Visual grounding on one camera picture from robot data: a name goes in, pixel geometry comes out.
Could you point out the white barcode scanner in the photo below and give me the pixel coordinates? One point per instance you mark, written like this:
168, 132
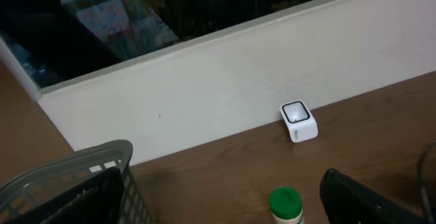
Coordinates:
299, 121

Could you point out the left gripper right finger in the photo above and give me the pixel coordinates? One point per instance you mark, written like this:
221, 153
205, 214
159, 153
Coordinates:
346, 201

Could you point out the green lid jar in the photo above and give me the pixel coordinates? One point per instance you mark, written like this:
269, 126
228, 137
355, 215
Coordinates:
286, 206

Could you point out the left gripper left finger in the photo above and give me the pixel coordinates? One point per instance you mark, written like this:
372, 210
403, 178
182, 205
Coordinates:
94, 201

